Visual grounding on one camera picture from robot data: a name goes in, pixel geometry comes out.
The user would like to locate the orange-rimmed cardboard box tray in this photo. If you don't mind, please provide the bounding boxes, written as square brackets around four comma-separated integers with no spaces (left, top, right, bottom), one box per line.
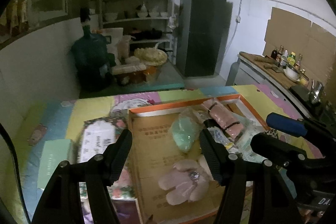
[127,93,274,224]

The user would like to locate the condiment bottles group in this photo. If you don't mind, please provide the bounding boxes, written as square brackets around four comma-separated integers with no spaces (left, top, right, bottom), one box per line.
[270,46,305,75]

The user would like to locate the kitchen counter with wooden top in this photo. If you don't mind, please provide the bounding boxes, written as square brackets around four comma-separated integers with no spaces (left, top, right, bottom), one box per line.
[232,52,321,119]

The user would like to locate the yellow white snack pouch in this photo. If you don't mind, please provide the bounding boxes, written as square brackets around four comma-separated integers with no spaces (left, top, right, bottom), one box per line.
[207,127,234,149]

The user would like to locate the steel kettle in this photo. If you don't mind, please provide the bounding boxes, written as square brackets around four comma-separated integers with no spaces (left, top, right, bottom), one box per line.
[309,79,324,104]

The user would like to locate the colourful cartoon play mat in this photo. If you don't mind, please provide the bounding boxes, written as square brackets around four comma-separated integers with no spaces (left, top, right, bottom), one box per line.
[10,84,324,224]

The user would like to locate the dark grey refrigerator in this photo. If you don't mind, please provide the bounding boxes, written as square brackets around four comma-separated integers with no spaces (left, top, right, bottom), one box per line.
[176,0,232,77]

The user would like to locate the straw woven hat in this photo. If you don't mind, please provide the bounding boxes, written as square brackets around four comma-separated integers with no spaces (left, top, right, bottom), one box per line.
[134,48,168,67]

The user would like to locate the cardboard sheets on wall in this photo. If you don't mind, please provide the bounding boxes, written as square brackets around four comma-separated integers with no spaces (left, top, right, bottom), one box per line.
[263,7,335,88]

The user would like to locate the mint green carton box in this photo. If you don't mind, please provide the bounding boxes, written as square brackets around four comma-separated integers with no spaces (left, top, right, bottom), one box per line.
[37,139,74,190]

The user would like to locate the pink towel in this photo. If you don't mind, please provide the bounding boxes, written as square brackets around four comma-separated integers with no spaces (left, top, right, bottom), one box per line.
[202,98,244,139]

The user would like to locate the white bowl on counter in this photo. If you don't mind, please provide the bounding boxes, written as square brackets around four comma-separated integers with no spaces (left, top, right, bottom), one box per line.
[284,67,300,82]

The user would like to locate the green-white tissue pack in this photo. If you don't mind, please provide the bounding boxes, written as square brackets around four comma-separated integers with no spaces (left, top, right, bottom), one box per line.
[226,117,266,163]

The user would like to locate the amber bottles on ledge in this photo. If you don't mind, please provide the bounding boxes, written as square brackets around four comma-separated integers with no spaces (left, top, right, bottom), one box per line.
[1,0,29,39]

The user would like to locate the metal kitchen shelf rack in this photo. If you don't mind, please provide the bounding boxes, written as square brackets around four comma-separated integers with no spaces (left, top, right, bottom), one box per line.
[100,0,176,62]

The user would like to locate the leopard print cloth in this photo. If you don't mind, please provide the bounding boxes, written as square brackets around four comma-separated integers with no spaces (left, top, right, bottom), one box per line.
[266,128,279,139]

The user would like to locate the dark green water jug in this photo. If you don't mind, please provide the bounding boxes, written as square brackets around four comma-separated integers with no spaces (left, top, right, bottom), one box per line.
[71,7,116,94]

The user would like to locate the beige plush bear toy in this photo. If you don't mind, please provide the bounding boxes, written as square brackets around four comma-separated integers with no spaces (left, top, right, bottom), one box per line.
[158,155,214,206]

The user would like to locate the mint green sponge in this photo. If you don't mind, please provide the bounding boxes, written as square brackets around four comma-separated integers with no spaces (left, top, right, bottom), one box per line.
[169,107,203,153]

